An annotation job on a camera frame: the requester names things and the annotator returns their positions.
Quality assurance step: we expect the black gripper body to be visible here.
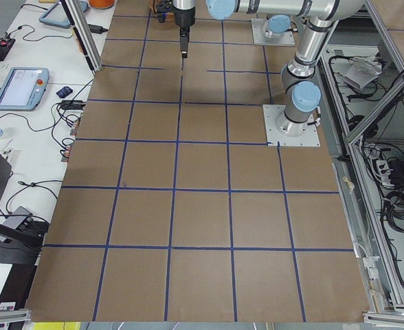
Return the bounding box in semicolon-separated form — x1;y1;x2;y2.
174;7;196;58

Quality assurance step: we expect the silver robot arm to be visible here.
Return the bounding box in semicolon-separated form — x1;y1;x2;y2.
205;0;365;138
262;14;298;39

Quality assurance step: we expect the orange round object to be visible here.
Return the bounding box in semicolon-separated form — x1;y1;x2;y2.
89;0;115;10

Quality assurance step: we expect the black power brick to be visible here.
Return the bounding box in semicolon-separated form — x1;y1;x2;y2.
88;24;109;34

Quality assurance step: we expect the far teach pendant tablet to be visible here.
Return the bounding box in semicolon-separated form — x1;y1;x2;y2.
38;1;74;29

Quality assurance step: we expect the teach pendant tablet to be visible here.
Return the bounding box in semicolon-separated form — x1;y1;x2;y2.
0;67;49;111
38;1;74;29

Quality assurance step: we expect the dark blue small pouch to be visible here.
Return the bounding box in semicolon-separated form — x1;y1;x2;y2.
56;86;73;98

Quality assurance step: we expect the near teach pendant tablet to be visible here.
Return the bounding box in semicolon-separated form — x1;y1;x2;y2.
0;67;49;111

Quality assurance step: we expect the black emergency stop box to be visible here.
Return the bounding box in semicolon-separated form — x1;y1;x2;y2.
0;34;16;61

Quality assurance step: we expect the white power strip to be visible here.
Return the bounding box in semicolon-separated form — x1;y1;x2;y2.
373;159;394;188

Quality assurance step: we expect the grey usb hub box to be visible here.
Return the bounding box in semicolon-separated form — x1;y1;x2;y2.
3;206;32;230

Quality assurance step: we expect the black monitor stand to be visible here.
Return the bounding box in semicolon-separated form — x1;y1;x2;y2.
0;154;49;265

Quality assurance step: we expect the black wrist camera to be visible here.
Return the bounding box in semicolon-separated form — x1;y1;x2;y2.
155;0;174;24

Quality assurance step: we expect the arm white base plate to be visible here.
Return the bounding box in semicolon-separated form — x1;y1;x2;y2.
251;15;295;47
262;104;320;148

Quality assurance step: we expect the aluminium frame column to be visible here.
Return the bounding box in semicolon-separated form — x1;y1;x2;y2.
60;0;102;72

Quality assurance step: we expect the coiled black cable bundle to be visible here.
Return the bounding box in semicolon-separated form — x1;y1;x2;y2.
382;190;404;234

